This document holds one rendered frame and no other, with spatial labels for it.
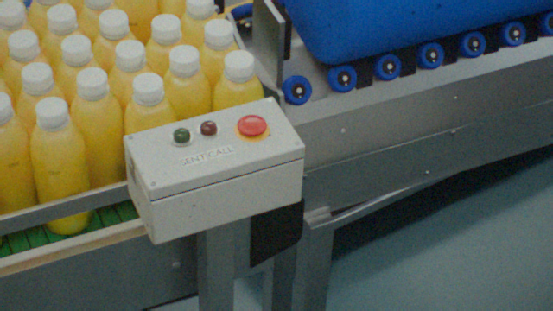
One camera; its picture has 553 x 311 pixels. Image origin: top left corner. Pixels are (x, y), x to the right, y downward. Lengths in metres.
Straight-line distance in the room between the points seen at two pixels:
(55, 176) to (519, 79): 0.79
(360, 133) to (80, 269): 0.48
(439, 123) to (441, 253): 0.97
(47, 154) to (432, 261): 1.45
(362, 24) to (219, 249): 0.37
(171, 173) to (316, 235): 0.64
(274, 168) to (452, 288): 1.35
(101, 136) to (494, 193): 1.59
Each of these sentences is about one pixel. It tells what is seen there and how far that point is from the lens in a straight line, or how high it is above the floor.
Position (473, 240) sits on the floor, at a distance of 2.73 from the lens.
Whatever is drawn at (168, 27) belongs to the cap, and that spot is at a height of 1.10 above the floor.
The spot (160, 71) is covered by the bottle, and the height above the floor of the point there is 1.05.
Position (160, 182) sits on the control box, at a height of 1.10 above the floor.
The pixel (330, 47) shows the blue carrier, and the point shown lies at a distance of 1.60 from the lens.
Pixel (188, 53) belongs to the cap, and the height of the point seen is 1.10.
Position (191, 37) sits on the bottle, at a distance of 1.54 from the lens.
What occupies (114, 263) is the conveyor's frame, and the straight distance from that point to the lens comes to 1.51.
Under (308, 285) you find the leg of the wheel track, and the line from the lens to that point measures 1.98.
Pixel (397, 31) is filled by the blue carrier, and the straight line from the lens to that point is 1.56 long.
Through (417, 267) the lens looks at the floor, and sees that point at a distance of 2.65.
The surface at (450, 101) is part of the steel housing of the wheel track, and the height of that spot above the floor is 0.88.
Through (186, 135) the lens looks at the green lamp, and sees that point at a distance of 1.31.
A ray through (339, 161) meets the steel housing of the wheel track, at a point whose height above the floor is 0.82.
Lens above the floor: 2.01
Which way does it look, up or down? 45 degrees down
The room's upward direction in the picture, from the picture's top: 3 degrees clockwise
